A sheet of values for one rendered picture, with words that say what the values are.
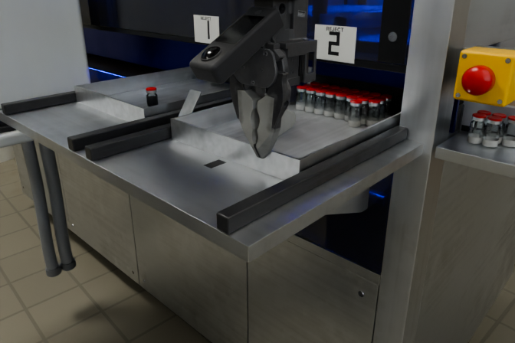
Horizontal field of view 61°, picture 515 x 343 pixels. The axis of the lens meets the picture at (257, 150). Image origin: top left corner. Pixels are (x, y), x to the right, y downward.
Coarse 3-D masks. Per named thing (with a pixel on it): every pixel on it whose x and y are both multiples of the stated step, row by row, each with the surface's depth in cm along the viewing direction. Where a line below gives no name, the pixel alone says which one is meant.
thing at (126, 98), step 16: (112, 80) 98; (128, 80) 101; (144, 80) 104; (160, 80) 108; (176, 80) 111; (192, 80) 113; (80, 96) 92; (96, 96) 87; (112, 96) 97; (128, 96) 97; (144, 96) 97; (160, 96) 97; (176, 96) 97; (208, 96) 86; (224, 96) 89; (112, 112) 84; (128, 112) 80; (144, 112) 76; (160, 112) 79
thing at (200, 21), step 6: (198, 18) 99; (204, 18) 98; (210, 18) 96; (216, 18) 95; (198, 24) 99; (204, 24) 98; (210, 24) 97; (216, 24) 95; (198, 30) 100; (204, 30) 99; (210, 30) 97; (216, 30) 96; (198, 36) 100; (204, 36) 99; (210, 36) 98; (216, 36) 96; (204, 42) 100; (210, 42) 98
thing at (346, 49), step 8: (320, 24) 77; (320, 32) 78; (328, 32) 77; (344, 32) 74; (352, 32) 73; (320, 40) 78; (328, 40) 77; (344, 40) 75; (352, 40) 74; (320, 48) 78; (336, 48) 76; (344, 48) 75; (352, 48) 74; (320, 56) 79; (328, 56) 78; (336, 56) 77; (344, 56) 76; (352, 56) 75
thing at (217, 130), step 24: (192, 120) 74; (216, 120) 78; (312, 120) 81; (336, 120) 81; (384, 120) 70; (192, 144) 68; (216, 144) 64; (240, 144) 61; (288, 144) 69; (312, 144) 69; (336, 144) 60; (264, 168) 59; (288, 168) 56
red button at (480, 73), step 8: (464, 72) 60; (472, 72) 59; (480, 72) 58; (488, 72) 58; (464, 80) 60; (472, 80) 59; (480, 80) 58; (488, 80) 58; (464, 88) 60; (472, 88) 59; (480, 88) 59; (488, 88) 58
